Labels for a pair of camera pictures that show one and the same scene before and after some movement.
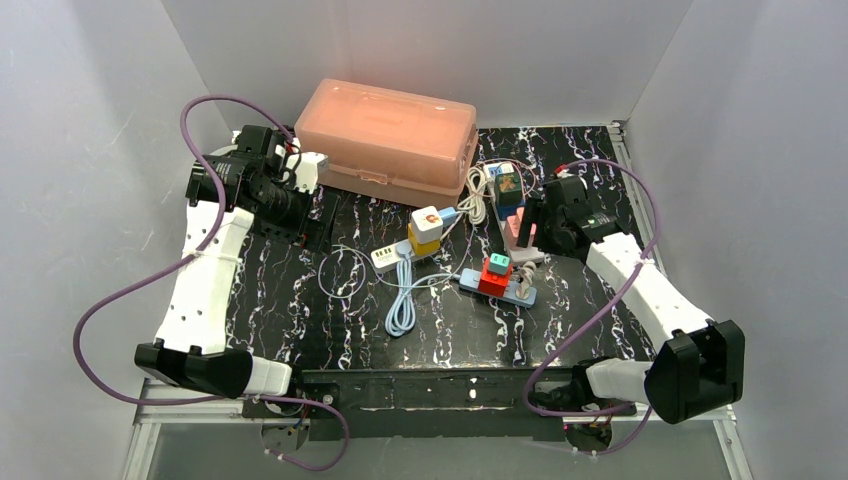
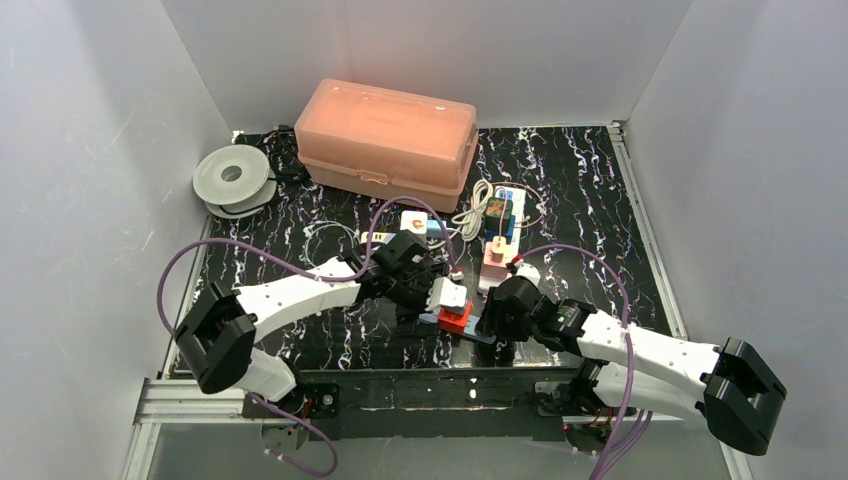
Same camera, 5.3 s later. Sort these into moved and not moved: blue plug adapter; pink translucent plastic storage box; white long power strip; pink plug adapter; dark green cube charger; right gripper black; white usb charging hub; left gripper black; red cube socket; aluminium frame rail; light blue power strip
Moved: red cube socket; white usb charging hub; right gripper black; dark green cube charger; blue plug adapter; pink plug adapter; white long power strip; light blue power strip; left gripper black
Not moved: aluminium frame rail; pink translucent plastic storage box
